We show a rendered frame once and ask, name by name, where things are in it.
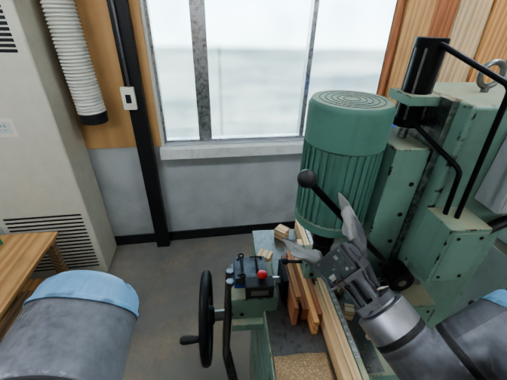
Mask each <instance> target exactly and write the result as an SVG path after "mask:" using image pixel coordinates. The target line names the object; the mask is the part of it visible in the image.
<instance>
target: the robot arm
mask: <svg viewBox="0 0 507 380"><path fill-rule="evenodd" d="M337 197H338V204H339V205H340V207H341V216H342V218H343V226H342V233H343V235H345V236H346V237H347V238H348V239H349V241H352V244H348V243H347V242H345V243H343V242H342V243H340V244H339V245H338V246H337V247H336V248H335V249H333V250H332V251H330V252H328V253H327V255H326V256H324V257H323V256H322V254H321V251H319V250H310V249H308V248H306V247H305V246H304V245H300V244H298V243H297V242H296V241H294V240H291V239H288V238H285V237H284V238H283V241H284V242H285V244H286V245H287V247H288V248H289V249H290V250H291V253H290V254H291V255H292V256H293V257H295V258H298V259H301V260H303V261H305V262H307V263H308V265H309V266H310V267H311V268H312V269H313V270H314V271H315V272H317V273H318V274H319V275H320V277H321V279H322V280H323V281H324V282H325V283H326V285H327V287H328V288H329V289H330V291H331V292H332V291H333V290H335V289H336V288H337V287H340V289H342V290H345V291H346V292H347V293H348V294H349V296H350V297H351V299H352V300H353V302H354V303H355V304H356V305H357V306H358V308H357V309H356V310H355V311H356V312H357V313H358V315H359V316H360V318H361V319H360V320H359V324H360V326H361V328H362V329H363V330H364V331H365V333H366V335H365V337H366V339H367V340H371V341H372V343H373V344H374V345H375V347H376V348H377V350H378V351H379V352H380V353H381V355H382V356H383V358H384V359H385V360H386V362H387V363H388V365H390V367H391V368H392V370H393V371H394V373H395V374H396V376H397V377H398V378H399V379H400V380H497V379H498V380H507V290H495V291H493V292H491V293H489V294H487V295H486V296H481V297H479V298H478V300H477V301H475V302H473V303H472V304H470V305H468V306H467V307H465V308H463V309H462V310H460V311H458V312H456V313H455V314H453V315H451V316H450V317H448V318H447V319H445V320H443V321H441V322H440V323H438V324H436V325H434V326H433V327H431V328H429V326H428V325H427V324H426V322H425V321H424V320H423V319H422V318H421V317H420V316H419V315H418V313H417V312H416V311H415V310H414V308H413V307H412V306H411V305H410V303H409V302H408V301H407V300H406V299H405V298H404V297H403V296H402V294H399V293H397V294H394V293H393V292H392V291H391V290H390V289H389V288H385V289H384V290H381V291H378V290H377V288H379V283H378V281H377V279H376V276H375V274H374V272H373V269H372V267H371V264H370V261H369V259H368V257H367V249H366V248H367V237H366V234H365V232H364V229H363V228H362V226H361V223H360V222H359V220H358V218H357V216H356V215H355V212H354V211H353V209H352V207H351V206H350V204H349V202H348V201H347V200H346V199H345V197H344V196H343V195H342V194H341V193H337ZM322 275H323V276H322ZM324 278H325V279H326V280H325V279H324ZM343 288H344V289H343ZM138 308H139V299H138V295H137V293H136V291H135V290H134V289H133V287H132V286H131V285H129V284H127V283H125V282H124V281H123V280H122V279H120V278H118V277H116V276H114V275H111V274H107V273H104V272H101V271H92V270H73V271H65V272H61V273H59V274H57V275H54V276H51V277H49V278H47V279H46V280H44V281H43V282H42V283H40V284H39V286H38V287H37V289H36V290H35V292H34V293H33V294H32V295H31V296H30V297H29V298H28V299H26V300H25V302H24V303H23V309H22V310H21V312H20V313H19V314H18V316H17V318H16V320H15V321H14V322H13V324H12V325H11V327H10V329H9V330H8V332H7V333H6V335H5V337H4V338H3V339H2V341H1V342H0V380H122V377H123V373H124V368H125V364H126V361H127V357H128V352H129V348H130V345H131V339H132V335H133V332H134V327H135V323H136V321H137V320H138V317H139V314H138Z"/></svg>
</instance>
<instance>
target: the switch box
mask: <svg viewBox="0 0 507 380"><path fill-rule="evenodd" d="M475 199H476V200H477V201H479V202H480V203H482V204H483V205H484V206H485V207H487V208H488V209H490V210H491V211H493V212H494V213H507V136H506V138H505V140H504V142H503V144H502V146H501V148H500V150H499V151H498V153H497V155H496V157H495V159H494V161H493V163H492V164H491V166H490V169H489V170H488V172H487V175H486V176H485V177H484V180H483V182H482V183H481V186H480V188H479V189H478V191H477V193H476V195H475Z"/></svg>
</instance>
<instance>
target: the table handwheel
mask: <svg viewBox="0 0 507 380"><path fill-rule="evenodd" d="M224 311H225V308H222V309H215V307H214V304H213V285H212V277H211V272H210V271H209V270H204V271H203V272H202V274H201V281H200V290H199V305H198V338H199V352H200V359H201V365H202V366H203V367H204V368H208V367H210V365H211V363H212V356H213V341H214V324H215V321H221V320H225V319H224Z"/></svg>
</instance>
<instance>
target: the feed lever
mask: <svg viewBox="0 0 507 380"><path fill-rule="evenodd" d="M316 180H317V177H316V175H315V173H314V172H313V171H312V170H309V169H305V170H302V171H300V172H299V174H298V176H297V182H298V184H299V185H300V186H301V187H303V188H310V189H311V190H313V192H314V193H316V195H317V196H319V198H320V199H321V200H322V201H323V202H324V203H325V204H326V205H327V206H328V207H329V208H330V209H331V210H332V211H333V212H334V214H335V215H336V216H337V217H338V218H339V219H340V220H341V221H342V222H343V218H342V216H341V209H340V208H338V206H337V205H335V203H334V202H333V201H332V200H331V199H330V198H329V197H328V196H327V195H326V194H325V192H324V191H323V190H322V189H321V188H320V187H319V186H318V185H317V184H316ZM367 248H368V249H369V251H371V252H372V254H374V256H375V257H376V258H377V259H378V260H379V261H380V262H381V263H382V264H383V266H382V268H381V269H380V273H381V275H382V276H383V278H384V279H385V281H386V283H387V284H388V286H389V288H390V289H391V290H394V291H402V290H405V289H407V288H409V287H410V286H411V285H412V284H415V285H420V284H421V281H420V280H419V279H417V278H415V277H414V276H413V275H412V274H411V273H410V271H409V270H408V268H407V266H406V265H405V264H404V263H403V262H402V261H401V260H397V259H395V260H391V261H387V260H386V259H385V257H384V256H383V255H382V254H381V253H380V252H379V251H378V250H377V249H376V247H375V246H374V245H373V244H372V243H371V242H370V241H369V240H368V239H367Z"/></svg>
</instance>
